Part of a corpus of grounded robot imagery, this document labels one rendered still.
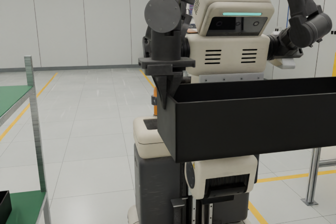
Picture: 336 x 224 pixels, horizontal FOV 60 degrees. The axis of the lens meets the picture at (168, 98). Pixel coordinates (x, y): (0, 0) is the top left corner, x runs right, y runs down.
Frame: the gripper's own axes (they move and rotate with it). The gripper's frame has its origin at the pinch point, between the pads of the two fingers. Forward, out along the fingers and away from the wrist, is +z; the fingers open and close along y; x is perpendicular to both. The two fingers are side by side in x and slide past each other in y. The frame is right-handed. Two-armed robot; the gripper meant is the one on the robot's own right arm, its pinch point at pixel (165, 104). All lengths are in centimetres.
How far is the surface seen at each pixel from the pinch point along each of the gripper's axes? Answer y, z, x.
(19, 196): -59, 75, 99
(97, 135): -20, 108, 267
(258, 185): 106, 108, 131
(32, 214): -49, 75, 81
